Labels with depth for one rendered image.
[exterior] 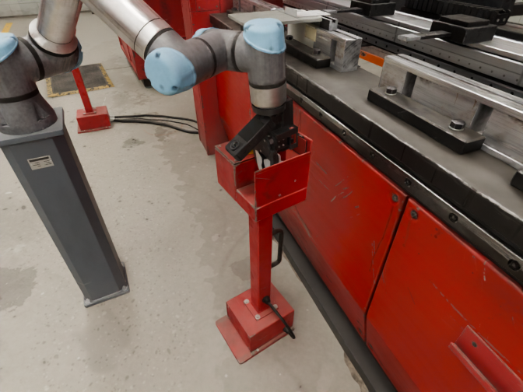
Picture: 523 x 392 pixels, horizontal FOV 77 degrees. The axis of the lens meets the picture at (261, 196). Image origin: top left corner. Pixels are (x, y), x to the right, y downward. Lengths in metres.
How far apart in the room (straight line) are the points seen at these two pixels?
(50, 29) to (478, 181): 1.04
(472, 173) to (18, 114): 1.10
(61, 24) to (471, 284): 1.10
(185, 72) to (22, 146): 0.67
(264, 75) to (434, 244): 0.48
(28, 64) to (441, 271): 1.12
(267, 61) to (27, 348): 1.36
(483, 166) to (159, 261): 1.35
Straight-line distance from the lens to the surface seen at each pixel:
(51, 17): 1.07
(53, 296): 1.72
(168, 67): 0.58
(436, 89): 0.85
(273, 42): 0.64
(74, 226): 1.31
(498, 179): 0.71
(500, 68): 1.08
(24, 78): 1.12
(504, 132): 0.77
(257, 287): 1.16
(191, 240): 1.71
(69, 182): 1.21
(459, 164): 0.72
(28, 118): 1.13
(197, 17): 2.04
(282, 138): 0.73
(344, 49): 1.10
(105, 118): 2.92
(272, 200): 0.79
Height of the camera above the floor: 1.21
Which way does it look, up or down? 38 degrees down
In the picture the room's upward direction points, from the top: straight up
